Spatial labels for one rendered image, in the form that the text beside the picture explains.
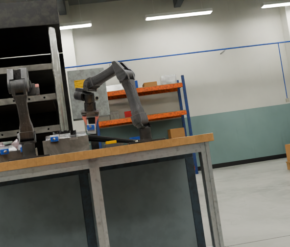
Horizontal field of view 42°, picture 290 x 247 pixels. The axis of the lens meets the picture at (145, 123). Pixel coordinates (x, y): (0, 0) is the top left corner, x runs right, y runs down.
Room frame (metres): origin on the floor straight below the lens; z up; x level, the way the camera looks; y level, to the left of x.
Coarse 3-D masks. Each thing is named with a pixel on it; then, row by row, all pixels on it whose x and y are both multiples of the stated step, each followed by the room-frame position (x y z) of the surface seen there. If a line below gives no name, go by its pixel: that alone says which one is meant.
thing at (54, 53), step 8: (48, 32) 2.94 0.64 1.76; (48, 40) 2.95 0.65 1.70; (56, 48) 2.95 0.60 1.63; (56, 56) 2.94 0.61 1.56; (56, 64) 2.93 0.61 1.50; (56, 72) 2.93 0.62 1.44; (56, 80) 2.93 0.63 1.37; (56, 88) 2.93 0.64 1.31; (56, 96) 2.94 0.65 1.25; (64, 96) 3.63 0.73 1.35; (64, 104) 2.95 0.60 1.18; (64, 112) 2.94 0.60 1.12; (64, 120) 2.94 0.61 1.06; (64, 128) 2.93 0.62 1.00
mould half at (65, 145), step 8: (48, 136) 2.48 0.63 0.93; (64, 136) 2.47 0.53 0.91; (80, 136) 2.22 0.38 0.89; (48, 144) 2.19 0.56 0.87; (56, 144) 2.20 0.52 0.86; (64, 144) 2.21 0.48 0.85; (72, 144) 2.21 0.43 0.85; (80, 144) 2.22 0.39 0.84; (88, 144) 2.23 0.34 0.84; (48, 152) 2.19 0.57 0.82; (56, 152) 2.20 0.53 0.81; (64, 152) 2.20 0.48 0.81
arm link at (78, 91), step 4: (84, 84) 2.17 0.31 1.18; (88, 84) 2.16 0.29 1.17; (76, 88) 2.24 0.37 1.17; (80, 88) 2.23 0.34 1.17; (84, 88) 2.18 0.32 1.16; (88, 88) 2.17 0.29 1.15; (76, 92) 2.24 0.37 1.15; (80, 92) 2.23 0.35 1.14; (76, 96) 2.23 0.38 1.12; (80, 96) 2.22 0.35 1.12; (84, 100) 2.25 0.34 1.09
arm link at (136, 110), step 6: (126, 72) 2.03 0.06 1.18; (132, 72) 2.08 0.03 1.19; (126, 78) 2.03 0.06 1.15; (132, 78) 2.08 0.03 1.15; (126, 84) 2.04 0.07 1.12; (132, 84) 2.05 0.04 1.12; (126, 90) 2.05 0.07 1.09; (132, 90) 2.03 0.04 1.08; (132, 96) 2.03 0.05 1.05; (138, 96) 2.06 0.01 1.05; (132, 102) 2.04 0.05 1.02; (138, 102) 2.03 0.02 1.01; (132, 108) 2.04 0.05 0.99; (138, 108) 2.02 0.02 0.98; (132, 114) 2.03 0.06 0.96; (138, 114) 2.01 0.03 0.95; (144, 114) 2.04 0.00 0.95; (132, 120) 2.03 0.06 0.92; (144, 120) 2.02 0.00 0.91
